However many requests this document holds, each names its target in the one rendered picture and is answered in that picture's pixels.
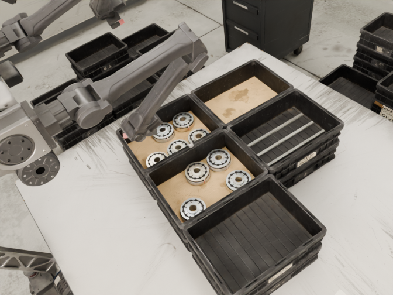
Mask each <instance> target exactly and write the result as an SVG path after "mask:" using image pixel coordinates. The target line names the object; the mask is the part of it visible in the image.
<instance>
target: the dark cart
mask: <svg viewBox="0 0 393 295"><path fill-rule="evenodd" d="M313 3H314V0H222V13H223V28H224V36H225V50H226V52H228V53H230V52H231V51H233V50H234V49H236V48H238V47H239V46H241V45H243V44H245V43H246V42H247V43H250V44H251V45H253V46H255V47H257V48H258V49H260V50H262V51H264V52H266V53H268V54H269V55H271V56H273V57H275V58H276V59H279V60H280V59H282V58H283V57H285V56H286V55H288V54H290V53H291V52H293V51H294V54H296V55H299V54H300V53H301V51H302V48H303V46H302V45H303V44H305V43H306V42H308V41H309V35H310V30H311V21H312V12H313Z"/></svg>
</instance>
